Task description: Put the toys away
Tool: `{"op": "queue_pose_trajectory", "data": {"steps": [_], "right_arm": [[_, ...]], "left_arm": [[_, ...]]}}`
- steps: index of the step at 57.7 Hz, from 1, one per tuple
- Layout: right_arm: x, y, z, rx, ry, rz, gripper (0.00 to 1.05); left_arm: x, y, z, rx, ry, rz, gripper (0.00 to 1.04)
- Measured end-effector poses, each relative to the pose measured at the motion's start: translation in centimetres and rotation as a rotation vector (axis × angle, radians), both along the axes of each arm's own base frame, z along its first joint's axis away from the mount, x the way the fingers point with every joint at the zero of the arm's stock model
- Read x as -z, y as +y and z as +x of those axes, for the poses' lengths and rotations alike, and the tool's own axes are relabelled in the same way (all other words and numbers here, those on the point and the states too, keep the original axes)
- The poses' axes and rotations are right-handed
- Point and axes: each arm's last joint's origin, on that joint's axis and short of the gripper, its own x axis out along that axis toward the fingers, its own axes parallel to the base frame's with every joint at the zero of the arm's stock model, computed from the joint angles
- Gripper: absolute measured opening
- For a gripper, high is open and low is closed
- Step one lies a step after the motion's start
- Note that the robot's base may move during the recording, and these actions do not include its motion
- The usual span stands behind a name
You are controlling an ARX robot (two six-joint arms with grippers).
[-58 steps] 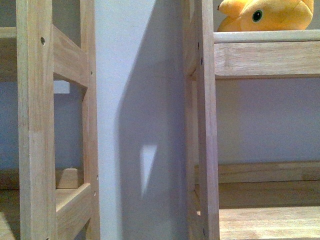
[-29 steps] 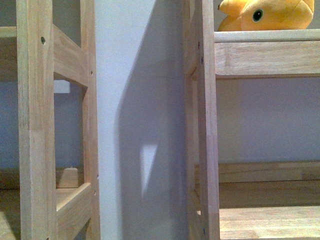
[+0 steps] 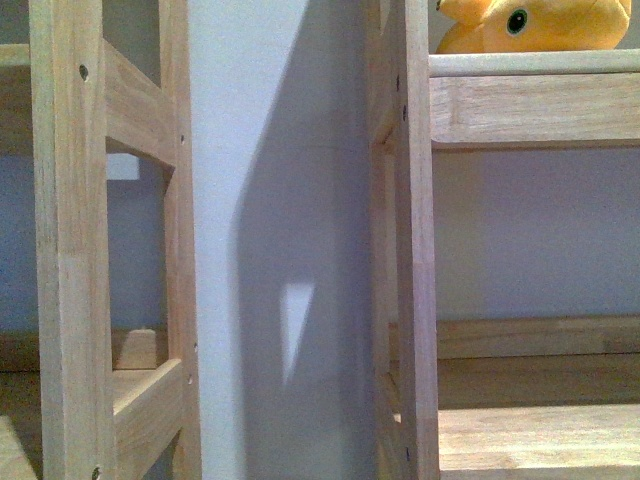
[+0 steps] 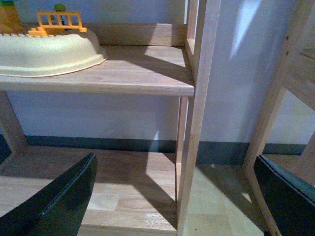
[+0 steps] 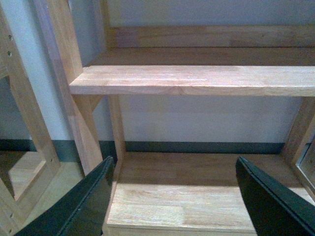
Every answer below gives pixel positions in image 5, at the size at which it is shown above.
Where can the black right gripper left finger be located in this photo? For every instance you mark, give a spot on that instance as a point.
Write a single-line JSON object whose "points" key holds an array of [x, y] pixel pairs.
{"points": [[81, 211]]}

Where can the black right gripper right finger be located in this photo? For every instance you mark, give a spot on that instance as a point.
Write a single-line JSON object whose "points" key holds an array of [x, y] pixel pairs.
{"points": [[274, 209]]}

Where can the wooden shelf unit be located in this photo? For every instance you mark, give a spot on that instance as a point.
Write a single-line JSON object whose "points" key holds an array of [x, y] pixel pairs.
{"points": [[184, 103]]}

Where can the wooden side shelf frame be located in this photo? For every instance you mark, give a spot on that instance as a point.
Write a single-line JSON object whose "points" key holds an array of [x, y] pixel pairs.
{"points": [[24, 175]]}

